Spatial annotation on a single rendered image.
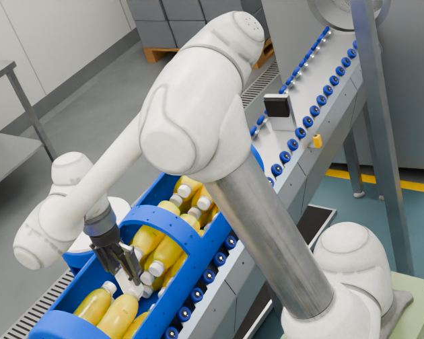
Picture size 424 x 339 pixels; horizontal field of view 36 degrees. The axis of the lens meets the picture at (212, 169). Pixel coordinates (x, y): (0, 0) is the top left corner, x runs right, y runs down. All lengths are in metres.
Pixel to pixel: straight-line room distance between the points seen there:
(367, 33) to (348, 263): 1.15
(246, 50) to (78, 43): 4.86
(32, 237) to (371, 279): 0.71
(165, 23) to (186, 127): 4.62
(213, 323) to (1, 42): 3.84
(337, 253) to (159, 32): 4.41
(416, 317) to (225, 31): 0.85
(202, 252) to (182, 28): 3.75
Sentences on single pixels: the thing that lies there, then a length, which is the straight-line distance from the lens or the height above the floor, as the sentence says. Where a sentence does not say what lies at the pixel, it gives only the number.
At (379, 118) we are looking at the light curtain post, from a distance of 2.55.
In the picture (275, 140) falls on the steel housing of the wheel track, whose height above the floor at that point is 0.93.
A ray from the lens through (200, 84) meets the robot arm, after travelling 0.99.
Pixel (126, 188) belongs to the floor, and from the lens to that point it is 4.31.
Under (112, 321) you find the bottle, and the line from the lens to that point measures 1.71.
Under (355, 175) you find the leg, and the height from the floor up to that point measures 0.16.
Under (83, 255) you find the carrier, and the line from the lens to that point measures 2.18.
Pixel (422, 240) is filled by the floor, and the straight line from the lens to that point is 3.33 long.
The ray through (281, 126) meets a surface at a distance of 2.56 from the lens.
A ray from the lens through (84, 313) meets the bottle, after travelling 1.78.
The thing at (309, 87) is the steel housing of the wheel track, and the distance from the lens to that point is 2.81.
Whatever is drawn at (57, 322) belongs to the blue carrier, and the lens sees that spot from 1.66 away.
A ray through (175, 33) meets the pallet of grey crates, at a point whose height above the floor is 0.29.
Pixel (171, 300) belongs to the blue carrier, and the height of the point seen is 1.09.
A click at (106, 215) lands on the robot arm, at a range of 1.58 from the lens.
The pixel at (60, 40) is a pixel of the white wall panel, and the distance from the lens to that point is 5.79.
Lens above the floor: 2.29
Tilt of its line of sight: 33 degrees down
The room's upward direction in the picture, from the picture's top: 20 degrees counter-clockwise
